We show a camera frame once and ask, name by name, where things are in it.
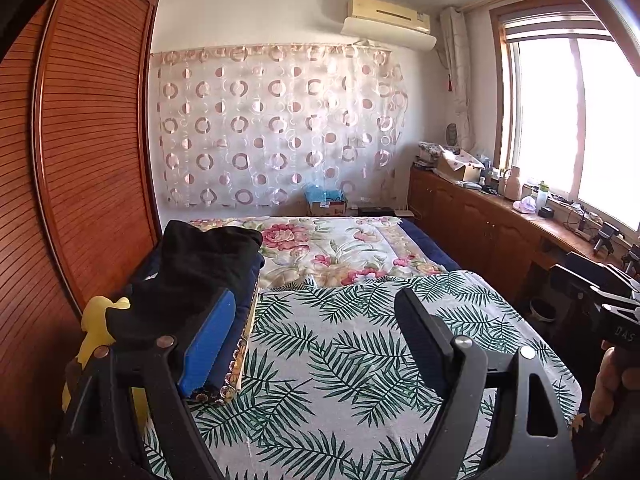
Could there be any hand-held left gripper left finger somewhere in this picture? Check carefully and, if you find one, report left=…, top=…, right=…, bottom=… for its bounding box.
left=52, top=287, right=238, bottom=480

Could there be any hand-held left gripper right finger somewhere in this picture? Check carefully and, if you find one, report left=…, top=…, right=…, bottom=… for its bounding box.
left=394, top=287, right=574, bottom=480

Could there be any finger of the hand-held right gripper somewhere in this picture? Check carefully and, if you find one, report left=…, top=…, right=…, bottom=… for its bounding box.
left=567, top=251, right=640, bottom=287
left=550, top=264, right=610, bottom=307

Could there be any black printed t-shirt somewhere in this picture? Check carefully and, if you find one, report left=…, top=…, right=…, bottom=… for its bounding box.
left=107, top=220, right=264, bottom=346

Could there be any person's right hand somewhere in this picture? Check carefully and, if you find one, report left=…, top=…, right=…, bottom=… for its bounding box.
left=589, top=342, right=626, bottom=426

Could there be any dark trash bin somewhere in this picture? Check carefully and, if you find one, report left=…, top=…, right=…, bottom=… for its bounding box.
left=530, top=297, right=557, bottom=322

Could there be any navy garment with studded trim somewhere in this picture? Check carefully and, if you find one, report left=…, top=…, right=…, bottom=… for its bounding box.
left=127, top=250, right=266, bottom=406

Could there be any palm leaf printed cloth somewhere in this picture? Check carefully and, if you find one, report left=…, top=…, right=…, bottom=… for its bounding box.
left=142, top=270, right=583, bottom=480

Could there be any navy bed sheet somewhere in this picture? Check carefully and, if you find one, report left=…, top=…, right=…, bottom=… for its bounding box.
left=402, top=220, right=461, bottom=273

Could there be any yellow plush toy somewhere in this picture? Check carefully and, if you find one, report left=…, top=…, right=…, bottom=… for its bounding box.
left=60, top=296, right=151, bottom=426

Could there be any pink bottle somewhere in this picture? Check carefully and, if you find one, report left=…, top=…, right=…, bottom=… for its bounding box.
left=502, top=166, right=523, bottom=201

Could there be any long wooden cabinet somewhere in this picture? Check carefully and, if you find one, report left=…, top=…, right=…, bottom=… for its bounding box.
left=407, top=165, right=640, bottom=321

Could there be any floral blanket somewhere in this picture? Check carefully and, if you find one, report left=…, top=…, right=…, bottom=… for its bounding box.
left=189, top=216, right=448, bottom=291

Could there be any open cardboard box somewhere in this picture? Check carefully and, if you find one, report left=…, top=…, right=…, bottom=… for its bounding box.
left=437, top=146, right=486, bottom=183

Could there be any wooden framed window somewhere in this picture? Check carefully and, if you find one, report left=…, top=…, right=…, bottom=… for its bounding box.
left=490, top=0, right=640, bottom=233

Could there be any cardboard box with blue bags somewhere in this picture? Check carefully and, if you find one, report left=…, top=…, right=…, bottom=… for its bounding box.
left=304, top=183, right=348, bottom=217

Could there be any sheer circle-pattern curtain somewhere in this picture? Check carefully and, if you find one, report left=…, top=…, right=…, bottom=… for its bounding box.
left=150, top=44, right=406, bottom=209

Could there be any bundled patterned window curtain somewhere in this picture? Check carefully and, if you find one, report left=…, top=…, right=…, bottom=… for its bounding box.
left=440, top=6, right=473, bottom=146

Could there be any wooden slatted wardrobe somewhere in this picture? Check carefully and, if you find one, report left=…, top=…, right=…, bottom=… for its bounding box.
left=0, top=0, right=163, bottom=461

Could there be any air conditioner unit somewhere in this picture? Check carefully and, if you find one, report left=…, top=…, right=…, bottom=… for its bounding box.
left=341, top=16, right=437, bottom=51

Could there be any cream wall air conditioner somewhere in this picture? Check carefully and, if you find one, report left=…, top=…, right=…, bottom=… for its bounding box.
left=347, top=0, right=432, bottom=33

